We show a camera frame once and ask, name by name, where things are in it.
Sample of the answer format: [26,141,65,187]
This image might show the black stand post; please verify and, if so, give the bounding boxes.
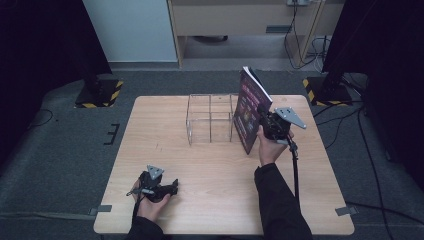
[321,33,349,92]
[81,39,103,94]

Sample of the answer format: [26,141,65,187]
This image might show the person's left hand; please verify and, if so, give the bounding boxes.
[131,179,172,223]

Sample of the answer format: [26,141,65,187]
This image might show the person's right hand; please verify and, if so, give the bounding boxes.
[256,124,296,167]

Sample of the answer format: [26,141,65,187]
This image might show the white cabinet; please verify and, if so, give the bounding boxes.
[82,0,178,64]

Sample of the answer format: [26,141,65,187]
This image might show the thin black floor cable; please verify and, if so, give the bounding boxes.
[28,108,55,128]

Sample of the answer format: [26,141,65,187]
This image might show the purple magazine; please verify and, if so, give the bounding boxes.
[232,65,274,156]

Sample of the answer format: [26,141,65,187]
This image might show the black hanging cables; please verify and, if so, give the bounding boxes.
[283,0,332,72]

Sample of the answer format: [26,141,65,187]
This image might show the grey tape strip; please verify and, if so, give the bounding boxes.
[335,206,359,217]
[88,204,113,216]

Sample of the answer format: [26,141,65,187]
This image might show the hand-held gripper black cable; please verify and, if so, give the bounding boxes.
[285,137,302,212]
[132,193,148,222]

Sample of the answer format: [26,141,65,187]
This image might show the clear acrylic file rack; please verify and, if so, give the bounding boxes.
[184,93,242,147]

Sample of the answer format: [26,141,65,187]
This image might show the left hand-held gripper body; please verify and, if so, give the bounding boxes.
[125,164,172,203]

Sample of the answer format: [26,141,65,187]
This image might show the dark curtain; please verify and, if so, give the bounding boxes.
[322,0,424,193]
[0,0,113,168]

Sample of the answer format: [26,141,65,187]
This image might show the long black floor cable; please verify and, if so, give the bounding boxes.
[357,108,396,240]

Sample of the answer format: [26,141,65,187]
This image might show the light wooden desk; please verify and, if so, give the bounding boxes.
[167,0,345,69]

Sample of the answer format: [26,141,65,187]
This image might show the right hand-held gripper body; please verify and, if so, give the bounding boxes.
[259,106,308,145]

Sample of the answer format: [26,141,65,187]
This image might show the left hand-held gripper black cable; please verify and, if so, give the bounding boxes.
[132,193,148,222]

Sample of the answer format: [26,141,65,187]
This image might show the right hand-held gripper black cable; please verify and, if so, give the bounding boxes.
[285,137,302,212]

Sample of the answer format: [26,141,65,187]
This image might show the black yellow striped stand base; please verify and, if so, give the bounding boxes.
[302,76,354,107]
[74,78,125,109]

